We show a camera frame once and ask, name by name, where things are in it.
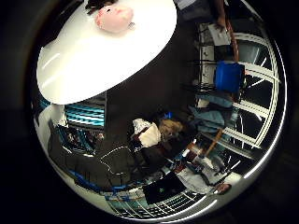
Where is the brown teddy bear plush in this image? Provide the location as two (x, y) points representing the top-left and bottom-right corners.
(84, 0), (118, 16)

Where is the white drawer cabinet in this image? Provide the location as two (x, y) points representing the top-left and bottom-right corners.
(197, 22), (233, 94)

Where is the blue chair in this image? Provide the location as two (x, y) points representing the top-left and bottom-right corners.
(214, 60), (247, 96)

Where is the white bag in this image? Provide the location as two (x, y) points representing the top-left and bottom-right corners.
(132, 118), (163, 148)

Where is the black laptop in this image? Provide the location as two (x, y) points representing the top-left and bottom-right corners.
(142, 171), (188, 205)

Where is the black jacket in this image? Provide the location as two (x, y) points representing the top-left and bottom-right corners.
(48, 119), (138, 192)

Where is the wooden stick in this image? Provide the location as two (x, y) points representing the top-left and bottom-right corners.
(205, 129), (223, 157)

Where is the tan furry bundle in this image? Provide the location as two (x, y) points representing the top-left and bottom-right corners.
(158, 119), (185, 141)

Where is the light blue jacket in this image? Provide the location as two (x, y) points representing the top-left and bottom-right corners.
(190, 92), (235, 133)

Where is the pink pig plush toy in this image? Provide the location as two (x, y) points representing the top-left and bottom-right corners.
(94, 4), (136, 34)

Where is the seated person in grey shirt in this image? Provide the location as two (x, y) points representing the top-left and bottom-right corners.
(176, 152), (244, 196)

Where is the teal striped panel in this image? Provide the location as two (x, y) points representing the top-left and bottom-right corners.
(64, 104), (107, 128)

